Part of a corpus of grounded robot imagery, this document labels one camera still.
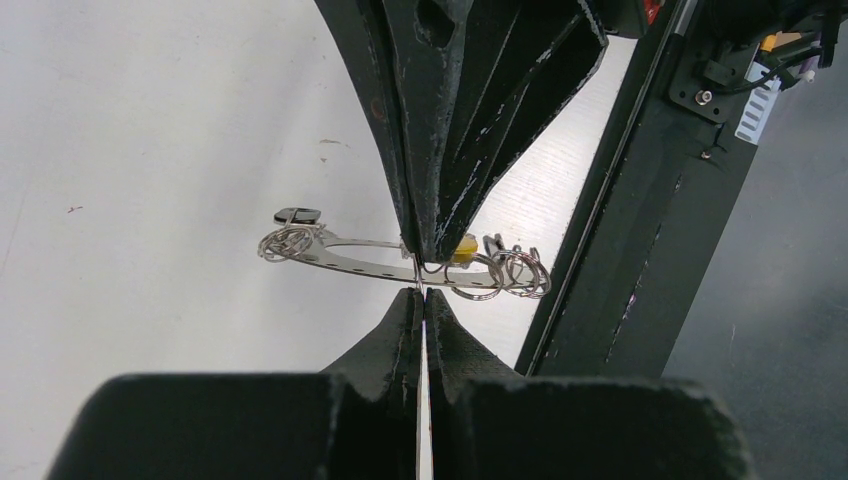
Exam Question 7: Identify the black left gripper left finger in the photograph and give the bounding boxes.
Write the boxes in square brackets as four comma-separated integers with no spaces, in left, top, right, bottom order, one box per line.
[48,288,424,479]

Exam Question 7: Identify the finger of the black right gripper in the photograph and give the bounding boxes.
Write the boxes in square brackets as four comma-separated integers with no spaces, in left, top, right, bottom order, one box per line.
[315,0,422,255]
[384,1,608,263]

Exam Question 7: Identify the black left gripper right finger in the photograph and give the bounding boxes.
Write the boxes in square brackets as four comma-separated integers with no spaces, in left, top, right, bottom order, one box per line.
[424,289,757,479]

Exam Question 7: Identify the yellow key tag with key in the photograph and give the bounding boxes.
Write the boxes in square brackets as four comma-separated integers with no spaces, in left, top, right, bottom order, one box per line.
[451,233,479,264]

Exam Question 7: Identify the black key tag with key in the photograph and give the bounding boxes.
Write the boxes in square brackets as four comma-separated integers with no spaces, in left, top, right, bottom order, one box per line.
[273,207,321,226]

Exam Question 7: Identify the white slotted cable duct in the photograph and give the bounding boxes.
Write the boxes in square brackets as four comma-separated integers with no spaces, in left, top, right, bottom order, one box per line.
[734,76,781,145]

